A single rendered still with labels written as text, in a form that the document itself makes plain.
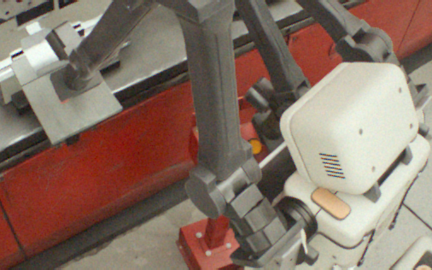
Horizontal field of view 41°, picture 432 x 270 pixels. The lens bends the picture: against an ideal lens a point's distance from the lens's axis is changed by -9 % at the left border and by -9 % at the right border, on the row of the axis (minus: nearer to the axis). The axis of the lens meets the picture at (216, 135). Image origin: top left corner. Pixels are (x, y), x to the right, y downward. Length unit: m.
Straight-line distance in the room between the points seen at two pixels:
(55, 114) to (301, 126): 0.61
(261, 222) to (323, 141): 0.16
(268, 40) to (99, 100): 0.39
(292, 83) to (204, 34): 0.61
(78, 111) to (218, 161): 0.52
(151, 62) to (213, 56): 0.83
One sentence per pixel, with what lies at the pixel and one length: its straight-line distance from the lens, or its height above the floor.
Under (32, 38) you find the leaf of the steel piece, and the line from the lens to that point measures 1.51.
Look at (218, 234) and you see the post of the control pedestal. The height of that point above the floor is 0.24.
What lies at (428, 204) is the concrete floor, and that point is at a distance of 2.64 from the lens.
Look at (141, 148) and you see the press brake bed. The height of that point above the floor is 0.55.
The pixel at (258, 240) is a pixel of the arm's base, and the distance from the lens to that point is 1.00.
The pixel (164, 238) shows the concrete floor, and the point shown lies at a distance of 2.31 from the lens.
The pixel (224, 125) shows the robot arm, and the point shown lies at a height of 1.39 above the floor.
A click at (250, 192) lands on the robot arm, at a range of 0.99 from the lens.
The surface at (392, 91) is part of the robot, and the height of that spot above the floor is 1.38.
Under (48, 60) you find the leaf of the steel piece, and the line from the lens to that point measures 1.48.
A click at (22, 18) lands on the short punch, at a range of 1.42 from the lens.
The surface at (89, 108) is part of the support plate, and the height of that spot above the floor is 1.00.
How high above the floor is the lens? 2.12
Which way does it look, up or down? 56 degrees down
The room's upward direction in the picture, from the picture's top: 11 degrees clockwise
